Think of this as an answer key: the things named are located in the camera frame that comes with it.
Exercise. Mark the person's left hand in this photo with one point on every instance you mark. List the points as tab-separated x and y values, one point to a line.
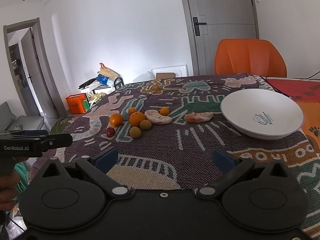
9	180

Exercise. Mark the paper bag on cart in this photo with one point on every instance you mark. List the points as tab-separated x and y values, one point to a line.
105	71

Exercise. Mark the yellow plum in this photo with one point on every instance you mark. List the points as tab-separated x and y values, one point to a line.
145	125
135	132

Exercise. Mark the red cherry fruit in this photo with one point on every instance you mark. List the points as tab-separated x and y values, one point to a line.
110	132

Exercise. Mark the small tangerine back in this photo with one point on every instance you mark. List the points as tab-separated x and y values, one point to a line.
131	111

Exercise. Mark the black door handle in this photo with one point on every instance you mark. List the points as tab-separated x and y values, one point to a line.
197	25

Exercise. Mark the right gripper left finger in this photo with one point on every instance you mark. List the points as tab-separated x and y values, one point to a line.
96	168

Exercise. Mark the orange red mat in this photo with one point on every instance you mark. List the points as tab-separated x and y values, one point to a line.
305	93

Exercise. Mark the orange box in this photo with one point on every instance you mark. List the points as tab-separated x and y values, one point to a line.
75	103

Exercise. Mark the large orange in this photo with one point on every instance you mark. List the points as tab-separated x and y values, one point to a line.
136	118

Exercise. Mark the small tangerine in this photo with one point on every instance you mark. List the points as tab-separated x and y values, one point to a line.
164	111
131	111

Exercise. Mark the white plate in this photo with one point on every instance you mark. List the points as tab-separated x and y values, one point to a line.
262	114

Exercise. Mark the peeled pomelo piece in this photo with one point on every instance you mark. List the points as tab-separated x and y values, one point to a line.
156	118
198	117

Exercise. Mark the white board against wall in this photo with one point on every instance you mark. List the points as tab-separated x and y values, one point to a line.
179	70

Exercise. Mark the grey sofa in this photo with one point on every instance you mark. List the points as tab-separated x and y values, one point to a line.
9	122

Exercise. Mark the orange chair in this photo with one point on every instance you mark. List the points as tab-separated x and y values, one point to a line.
252	56

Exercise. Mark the patterned woven blanket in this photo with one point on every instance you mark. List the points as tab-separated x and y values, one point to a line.
179	155

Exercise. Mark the medium orange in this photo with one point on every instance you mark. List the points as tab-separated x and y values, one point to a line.
116	120

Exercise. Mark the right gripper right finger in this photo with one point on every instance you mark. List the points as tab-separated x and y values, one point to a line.
232	168

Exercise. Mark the grey door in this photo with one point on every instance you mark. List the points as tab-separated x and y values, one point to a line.
225	19

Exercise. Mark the cardboard box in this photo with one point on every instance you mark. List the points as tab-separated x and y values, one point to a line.
165	75

